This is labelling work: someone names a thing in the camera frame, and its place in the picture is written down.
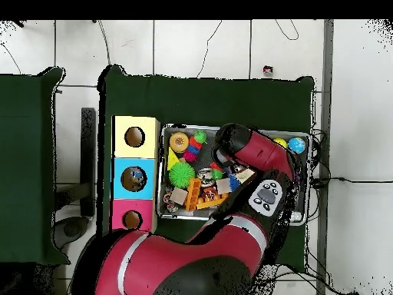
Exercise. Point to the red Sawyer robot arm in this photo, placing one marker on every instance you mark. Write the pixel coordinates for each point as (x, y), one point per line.
(261, 150)

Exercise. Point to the wooden box with three holes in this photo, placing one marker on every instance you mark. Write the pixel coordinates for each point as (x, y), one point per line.
(135, 150)

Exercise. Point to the crushed silver drink can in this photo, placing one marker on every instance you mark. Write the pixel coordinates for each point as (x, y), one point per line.
(205, 175)

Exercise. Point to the plain green spiky ball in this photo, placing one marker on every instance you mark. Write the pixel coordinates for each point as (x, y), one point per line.
(181, 175)

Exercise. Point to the yellow toy cheese wedge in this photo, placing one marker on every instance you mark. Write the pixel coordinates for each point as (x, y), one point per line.
(172, 160)

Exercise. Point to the toy burger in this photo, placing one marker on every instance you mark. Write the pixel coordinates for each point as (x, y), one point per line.
(178, 142)

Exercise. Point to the orange plastic toy block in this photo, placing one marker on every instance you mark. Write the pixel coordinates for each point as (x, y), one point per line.
(192, 195)

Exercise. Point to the tiger striped plush toy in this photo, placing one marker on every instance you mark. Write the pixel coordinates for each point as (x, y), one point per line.
(210, 194)

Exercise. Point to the plain wooden rectangular block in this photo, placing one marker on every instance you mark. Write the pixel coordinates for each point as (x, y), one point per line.
(223, 186)

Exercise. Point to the plain wooden cube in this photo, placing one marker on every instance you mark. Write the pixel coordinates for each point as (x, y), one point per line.
(179, 196)

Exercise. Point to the dark green table cloth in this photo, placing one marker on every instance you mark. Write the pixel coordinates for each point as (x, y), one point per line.
(215, 101)

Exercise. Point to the yellow ball toy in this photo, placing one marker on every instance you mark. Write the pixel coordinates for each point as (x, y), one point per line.
(281, 142)

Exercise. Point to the globe print ball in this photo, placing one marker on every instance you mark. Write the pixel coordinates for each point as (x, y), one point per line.
(296, 145)

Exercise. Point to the black upright panel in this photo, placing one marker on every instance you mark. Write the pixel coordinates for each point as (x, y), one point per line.
(88, 153)

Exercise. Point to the crushed red silver can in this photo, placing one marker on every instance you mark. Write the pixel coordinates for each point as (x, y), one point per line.
(268, 70)

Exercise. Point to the dark green side table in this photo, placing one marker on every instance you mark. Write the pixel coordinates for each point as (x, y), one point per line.
(27, 184)

